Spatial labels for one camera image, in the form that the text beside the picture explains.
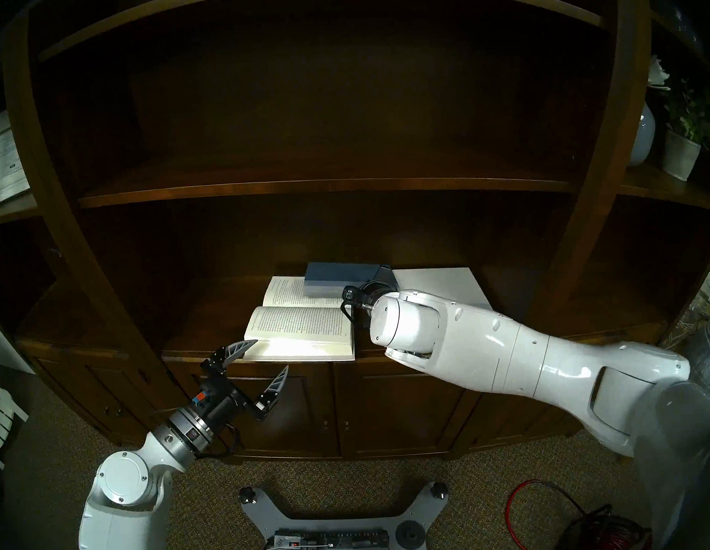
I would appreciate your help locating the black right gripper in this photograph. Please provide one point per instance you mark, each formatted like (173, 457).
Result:
(372, 291)

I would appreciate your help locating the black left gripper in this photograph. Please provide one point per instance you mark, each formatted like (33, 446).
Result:
(220, 402)

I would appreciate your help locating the blue hardcover book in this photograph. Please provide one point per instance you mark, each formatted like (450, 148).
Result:
(337, 275)

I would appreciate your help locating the paperback book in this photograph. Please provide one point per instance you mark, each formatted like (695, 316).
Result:
(298, 330)

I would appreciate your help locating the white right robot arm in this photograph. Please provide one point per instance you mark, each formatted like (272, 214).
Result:
(513, 352)

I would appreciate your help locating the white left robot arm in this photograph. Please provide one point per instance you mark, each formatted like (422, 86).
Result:
(123, 488)

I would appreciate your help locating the white hardcover book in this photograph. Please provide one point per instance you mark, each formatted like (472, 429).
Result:
(450, 281)

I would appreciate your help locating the black base knob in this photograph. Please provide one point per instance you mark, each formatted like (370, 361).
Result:
(440, 489)
(246, 495)

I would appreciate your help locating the dark wooden bookcase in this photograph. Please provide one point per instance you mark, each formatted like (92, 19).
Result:
(322, 101)

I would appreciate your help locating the grey electronics box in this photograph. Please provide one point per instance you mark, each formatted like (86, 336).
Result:
(327, 545)

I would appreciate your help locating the black round base disc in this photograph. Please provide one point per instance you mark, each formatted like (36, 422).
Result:
(410, 535)

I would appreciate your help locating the pale round vase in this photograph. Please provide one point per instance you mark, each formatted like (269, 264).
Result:
(641, 135)

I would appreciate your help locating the clear glass jar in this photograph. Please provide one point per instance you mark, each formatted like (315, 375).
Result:
(689, 319)

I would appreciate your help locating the green plant in white pot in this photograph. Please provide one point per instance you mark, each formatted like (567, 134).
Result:
(680, 153)

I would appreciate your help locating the white artificial flower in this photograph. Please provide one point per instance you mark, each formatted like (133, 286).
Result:
(657, 72)

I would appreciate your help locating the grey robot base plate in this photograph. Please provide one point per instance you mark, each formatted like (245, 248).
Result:
(344, 515)

